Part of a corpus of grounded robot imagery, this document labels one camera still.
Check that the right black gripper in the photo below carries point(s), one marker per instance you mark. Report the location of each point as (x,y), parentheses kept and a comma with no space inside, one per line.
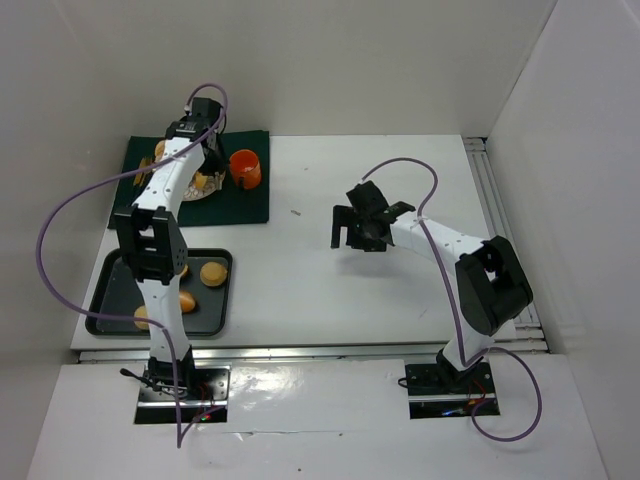
(357,220)

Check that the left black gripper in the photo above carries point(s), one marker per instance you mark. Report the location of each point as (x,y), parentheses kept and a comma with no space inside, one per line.
(215,163)

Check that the round bread slice top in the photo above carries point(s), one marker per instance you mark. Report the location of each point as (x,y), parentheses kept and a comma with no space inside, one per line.
(200,181)

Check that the long bread roll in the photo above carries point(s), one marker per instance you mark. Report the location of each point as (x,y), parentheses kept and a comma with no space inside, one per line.
(159,150)

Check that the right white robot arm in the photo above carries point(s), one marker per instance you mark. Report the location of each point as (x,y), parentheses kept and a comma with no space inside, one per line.
(483,278)

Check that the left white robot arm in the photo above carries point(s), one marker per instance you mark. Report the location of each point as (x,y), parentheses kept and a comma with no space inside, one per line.
(152,245)

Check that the round bread bun right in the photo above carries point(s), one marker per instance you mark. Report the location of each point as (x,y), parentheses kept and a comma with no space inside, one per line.
(213,274)

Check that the bread piece bottom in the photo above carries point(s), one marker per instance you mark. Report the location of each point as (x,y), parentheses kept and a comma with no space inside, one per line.
(141,317)

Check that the patterned ceramic plate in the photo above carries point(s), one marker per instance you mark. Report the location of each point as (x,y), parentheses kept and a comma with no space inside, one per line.
(215,184)

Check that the orange mug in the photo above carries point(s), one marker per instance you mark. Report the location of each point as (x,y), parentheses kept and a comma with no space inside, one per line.
(245,169)

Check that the dark green cloth mat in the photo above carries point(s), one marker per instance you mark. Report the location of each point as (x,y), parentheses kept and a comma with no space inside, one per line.
(230,206)

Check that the gold knife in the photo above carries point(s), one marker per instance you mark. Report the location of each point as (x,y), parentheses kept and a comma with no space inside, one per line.
(149,173)

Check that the gold fork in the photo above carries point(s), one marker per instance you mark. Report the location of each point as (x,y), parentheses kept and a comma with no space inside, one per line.
(139,170)

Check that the orange glazed bun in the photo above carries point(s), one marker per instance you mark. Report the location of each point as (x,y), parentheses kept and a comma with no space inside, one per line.
(187,302)

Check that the black tray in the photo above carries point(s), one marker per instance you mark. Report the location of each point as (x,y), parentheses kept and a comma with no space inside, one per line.
(116,293)

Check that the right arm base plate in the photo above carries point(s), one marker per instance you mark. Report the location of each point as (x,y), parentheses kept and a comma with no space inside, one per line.
(429,397)

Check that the aluminium rail frame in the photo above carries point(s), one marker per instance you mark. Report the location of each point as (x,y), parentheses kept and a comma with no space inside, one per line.
(291,294)

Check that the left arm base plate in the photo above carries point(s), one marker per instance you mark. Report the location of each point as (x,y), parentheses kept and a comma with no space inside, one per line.
(205,402)

